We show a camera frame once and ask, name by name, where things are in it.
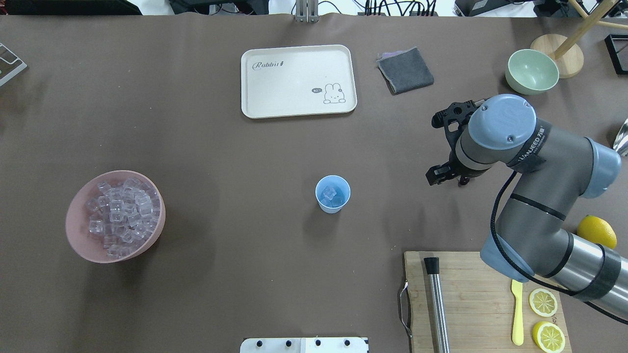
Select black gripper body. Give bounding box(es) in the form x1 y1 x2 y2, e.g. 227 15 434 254
425 99 486 185

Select clear ice cube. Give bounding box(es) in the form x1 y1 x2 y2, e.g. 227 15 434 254
319 185 346 208

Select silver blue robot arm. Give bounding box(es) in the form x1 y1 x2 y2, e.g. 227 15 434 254
426 94 628 324

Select wooden cup tree stand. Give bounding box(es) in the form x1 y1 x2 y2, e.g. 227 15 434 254
530 0 627 79

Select light blue plastic cup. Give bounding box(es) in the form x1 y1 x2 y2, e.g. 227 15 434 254
315 175 351 214

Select steel ice scoop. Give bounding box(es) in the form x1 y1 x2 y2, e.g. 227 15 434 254
612 119 628 157

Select clear ice cubes pile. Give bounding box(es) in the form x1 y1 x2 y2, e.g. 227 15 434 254
85 177 162 260

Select white cup rack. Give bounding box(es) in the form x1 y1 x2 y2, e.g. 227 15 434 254
0 43 27 86

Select grey folded cloth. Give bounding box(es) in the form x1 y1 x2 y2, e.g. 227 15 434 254
376 47 435 95

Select mint green bowl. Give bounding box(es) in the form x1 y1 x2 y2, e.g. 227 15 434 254
505 49 559 95

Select cream rabbit tray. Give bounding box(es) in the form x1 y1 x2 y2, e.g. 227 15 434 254
240 44 357 119

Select yellow lemon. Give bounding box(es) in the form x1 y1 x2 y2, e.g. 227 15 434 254
576 215 618 250

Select wooden cutting board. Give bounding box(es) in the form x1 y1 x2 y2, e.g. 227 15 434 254
403 251 543 353

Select lemon slice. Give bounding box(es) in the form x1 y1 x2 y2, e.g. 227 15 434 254
528 288 558 317

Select yellow plastic knife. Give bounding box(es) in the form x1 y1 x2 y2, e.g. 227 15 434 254
510 279 524 346

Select steel muddler black tip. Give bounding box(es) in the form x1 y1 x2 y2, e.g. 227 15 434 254
423 257 451 353

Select lemon half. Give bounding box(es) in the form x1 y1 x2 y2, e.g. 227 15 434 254
532 321 567 353

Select pink bowl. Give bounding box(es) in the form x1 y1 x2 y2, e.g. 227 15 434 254
65 170 165 264

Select aluminium frame post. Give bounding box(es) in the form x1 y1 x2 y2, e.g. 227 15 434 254
294 0 320 23

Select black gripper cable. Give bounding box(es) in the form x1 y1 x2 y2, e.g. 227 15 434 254
491 169 628 325

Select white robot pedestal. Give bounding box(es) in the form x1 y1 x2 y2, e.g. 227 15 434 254
239 337 369 353

